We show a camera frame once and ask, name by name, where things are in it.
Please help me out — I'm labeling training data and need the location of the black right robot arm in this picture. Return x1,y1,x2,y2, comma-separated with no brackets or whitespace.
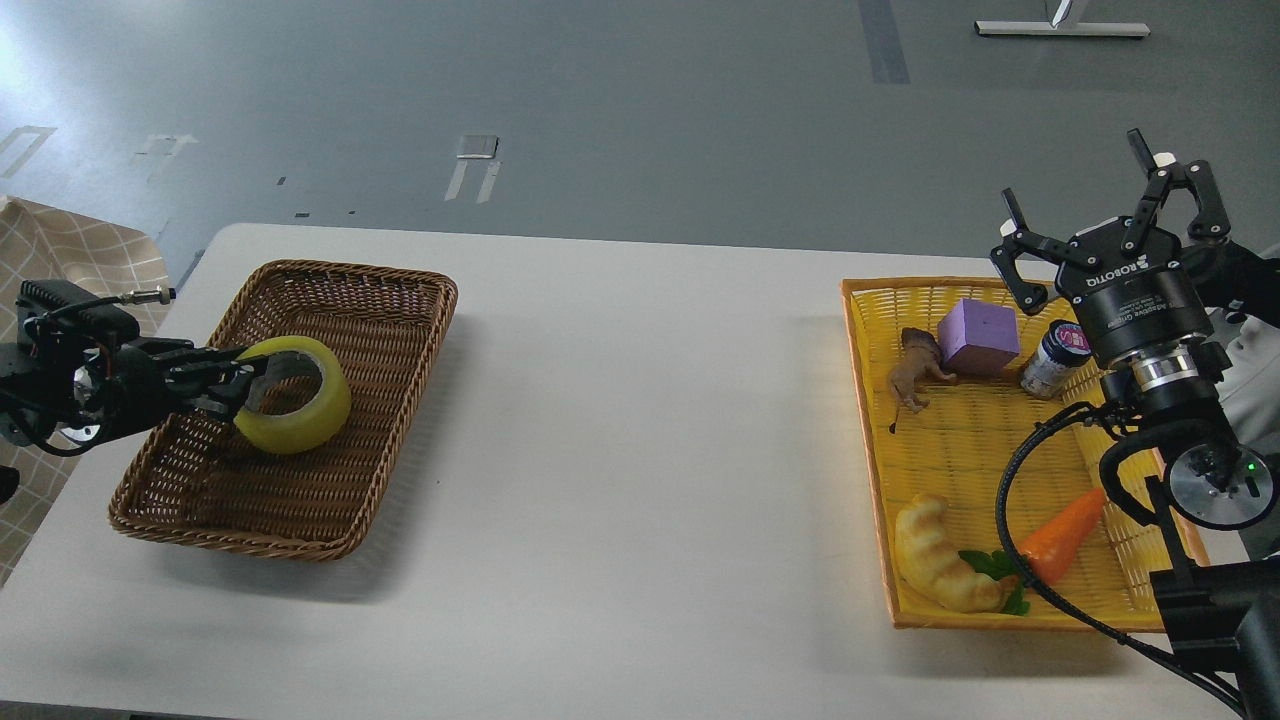
989,129,1277,719

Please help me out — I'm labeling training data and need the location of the yellow tape roll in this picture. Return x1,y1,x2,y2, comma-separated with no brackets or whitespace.
233,334,352,455

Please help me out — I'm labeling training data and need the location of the small blue-lidded jar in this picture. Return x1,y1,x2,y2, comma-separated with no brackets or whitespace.
1019,319,1093,400

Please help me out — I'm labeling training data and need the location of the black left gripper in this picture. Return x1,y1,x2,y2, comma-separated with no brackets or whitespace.
51,337,257,446

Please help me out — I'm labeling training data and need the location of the yellow plastic basket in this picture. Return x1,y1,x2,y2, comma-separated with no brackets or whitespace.
841,275,1171,634

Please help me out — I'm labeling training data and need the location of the brown wicker basket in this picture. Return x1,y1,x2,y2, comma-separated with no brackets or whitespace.
108,260,458,562

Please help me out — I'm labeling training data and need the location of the white metal stand base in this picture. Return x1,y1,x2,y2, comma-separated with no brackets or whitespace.
973,1,1151,40

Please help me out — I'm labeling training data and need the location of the brown toy lion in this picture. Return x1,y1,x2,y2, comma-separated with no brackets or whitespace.
887,327,957,416

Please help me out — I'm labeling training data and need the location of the purple foam cube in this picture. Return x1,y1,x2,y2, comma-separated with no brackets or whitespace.
937,299,1021,377

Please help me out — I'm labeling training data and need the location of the beige checkered cloth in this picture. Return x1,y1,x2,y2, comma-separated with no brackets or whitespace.
1,196,170,582

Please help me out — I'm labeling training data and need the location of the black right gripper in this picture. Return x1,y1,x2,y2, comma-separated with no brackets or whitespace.
989,128,1233,372

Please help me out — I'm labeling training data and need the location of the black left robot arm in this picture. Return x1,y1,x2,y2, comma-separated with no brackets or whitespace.
1,279,269,457

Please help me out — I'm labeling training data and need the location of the toy croissant bread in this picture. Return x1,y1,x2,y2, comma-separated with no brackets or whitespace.
893,493,1006,614

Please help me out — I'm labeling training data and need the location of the orange toy carrot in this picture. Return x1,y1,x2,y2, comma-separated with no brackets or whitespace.
957,488,1106,616

